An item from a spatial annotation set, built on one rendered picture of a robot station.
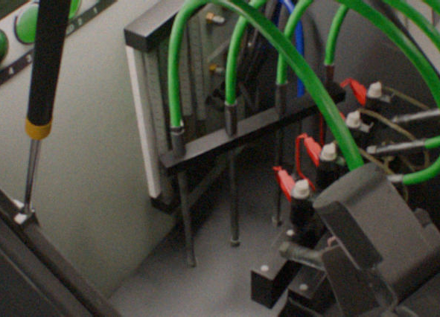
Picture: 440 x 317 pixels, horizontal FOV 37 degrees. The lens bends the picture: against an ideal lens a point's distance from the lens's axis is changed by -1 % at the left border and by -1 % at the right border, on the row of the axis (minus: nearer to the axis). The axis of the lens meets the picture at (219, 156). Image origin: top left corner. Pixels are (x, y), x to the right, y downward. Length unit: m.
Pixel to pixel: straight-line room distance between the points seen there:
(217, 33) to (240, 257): 0.39
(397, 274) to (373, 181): 0.06
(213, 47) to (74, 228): 0.38
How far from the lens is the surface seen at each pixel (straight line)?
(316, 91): 0.59
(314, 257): 0.74
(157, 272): 1.17
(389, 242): 0.46
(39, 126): 0.48
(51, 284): 0.63
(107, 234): 1.05
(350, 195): 0.46
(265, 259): 0.99
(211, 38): 1.10
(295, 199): 0.87
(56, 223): 0.94
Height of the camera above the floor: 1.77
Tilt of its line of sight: 44 degrees down
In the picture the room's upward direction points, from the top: 3 degrees counter-clockwise
